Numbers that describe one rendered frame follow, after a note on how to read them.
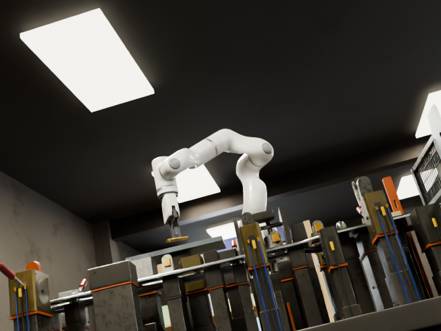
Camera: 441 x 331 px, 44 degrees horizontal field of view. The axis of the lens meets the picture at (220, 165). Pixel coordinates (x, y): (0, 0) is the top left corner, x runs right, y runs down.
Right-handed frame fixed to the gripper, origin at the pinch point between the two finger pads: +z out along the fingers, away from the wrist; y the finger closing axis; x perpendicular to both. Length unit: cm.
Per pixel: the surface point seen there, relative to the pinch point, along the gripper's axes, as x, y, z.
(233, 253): 13.0, 23.8, 16.8
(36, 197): -57, -434, -197
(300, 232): 36.6, 30.0, 14.8
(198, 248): 6.3, 5.1, 8.5
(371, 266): 42, 57, 35
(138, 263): -18.3, 16.3, 13.6
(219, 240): 13.0, 11.9, 8.3
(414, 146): 438, -379, -190
